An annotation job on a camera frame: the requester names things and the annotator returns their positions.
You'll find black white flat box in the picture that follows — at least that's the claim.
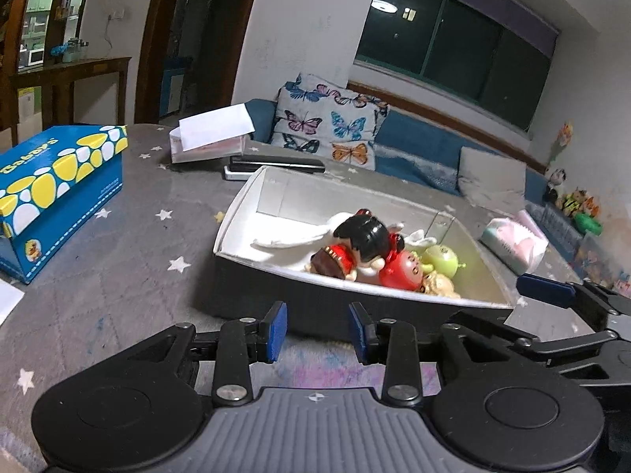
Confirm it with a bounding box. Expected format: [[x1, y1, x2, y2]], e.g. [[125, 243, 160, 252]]
[[222, 155, 326, 182]]

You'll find white paper sheet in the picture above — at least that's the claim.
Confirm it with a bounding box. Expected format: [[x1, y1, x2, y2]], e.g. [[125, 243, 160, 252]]
[[0, 280, 24, 325]]

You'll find dark wooden console table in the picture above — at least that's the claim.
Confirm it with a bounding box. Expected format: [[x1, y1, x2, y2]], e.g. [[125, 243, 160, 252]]
[[1, 57, 131, 146]]

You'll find red round doll toy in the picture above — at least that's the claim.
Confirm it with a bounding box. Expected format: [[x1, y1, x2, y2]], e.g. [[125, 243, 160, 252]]
[[379, 250, 425, 292]]

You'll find white open paper box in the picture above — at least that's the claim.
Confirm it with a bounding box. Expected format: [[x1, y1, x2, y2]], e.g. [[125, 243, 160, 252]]
[[169, 104, 254, 164]]

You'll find green round alien toy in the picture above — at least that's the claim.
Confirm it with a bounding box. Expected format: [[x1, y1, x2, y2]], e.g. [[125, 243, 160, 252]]
[[420, 244, 466, 279]]

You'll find grey sofa cushion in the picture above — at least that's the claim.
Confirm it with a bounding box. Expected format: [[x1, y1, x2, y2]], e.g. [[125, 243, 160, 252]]
[[458, 147, 526, 216]]

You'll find white plush rabbit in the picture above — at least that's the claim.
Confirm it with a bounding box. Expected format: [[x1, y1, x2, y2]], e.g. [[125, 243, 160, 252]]
[[252, 212, 437, 249]]

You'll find pile of small toys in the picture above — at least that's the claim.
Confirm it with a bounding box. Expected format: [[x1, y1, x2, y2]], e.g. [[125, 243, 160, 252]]
[[555, 122, 603, 236]]

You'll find blue yellow tissue box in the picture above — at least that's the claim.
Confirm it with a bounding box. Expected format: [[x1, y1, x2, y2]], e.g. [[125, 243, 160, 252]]
[[0, 125, 128, 284]]

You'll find dark glass window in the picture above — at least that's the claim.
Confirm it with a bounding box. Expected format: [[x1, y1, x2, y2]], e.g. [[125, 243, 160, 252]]
[[356, 0, 557, 131]]

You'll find wooden display cabinet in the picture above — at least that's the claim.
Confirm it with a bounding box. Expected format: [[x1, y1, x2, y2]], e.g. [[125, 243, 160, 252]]
[[0, 0, 99, 129]]

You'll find butterfly print pillow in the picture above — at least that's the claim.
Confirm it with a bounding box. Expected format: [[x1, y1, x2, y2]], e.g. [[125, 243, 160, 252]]
[[271, 74, 389, 171]]

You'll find panda plush toy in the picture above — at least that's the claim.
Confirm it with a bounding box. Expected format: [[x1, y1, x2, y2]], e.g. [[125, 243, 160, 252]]
[[542, 168, 567, 204]]

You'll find clear plastic toy bin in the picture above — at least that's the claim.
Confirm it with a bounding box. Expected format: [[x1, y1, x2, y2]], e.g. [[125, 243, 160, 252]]
[[571, 232, 630, 297]]

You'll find black haired red doll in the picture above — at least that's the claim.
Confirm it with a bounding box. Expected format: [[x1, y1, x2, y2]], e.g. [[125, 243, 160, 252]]
[[307, 208, 405, 282]]

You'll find black white storage box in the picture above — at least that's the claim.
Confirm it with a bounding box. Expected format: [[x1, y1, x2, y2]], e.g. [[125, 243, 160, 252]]
[[209, 167, 512, 341]]

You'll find peanut shaped toy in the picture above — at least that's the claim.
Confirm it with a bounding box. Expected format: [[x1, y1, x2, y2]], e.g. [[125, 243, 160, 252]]
[[418, 271, 461, 299]]

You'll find blue sofa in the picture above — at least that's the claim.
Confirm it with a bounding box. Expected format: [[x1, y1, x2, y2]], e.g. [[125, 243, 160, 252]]
[[244, 97, 593, 262]]

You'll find pink white tissue pack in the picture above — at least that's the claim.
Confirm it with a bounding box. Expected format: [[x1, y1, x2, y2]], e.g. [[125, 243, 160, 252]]
[[480, 209, 549, 276]]

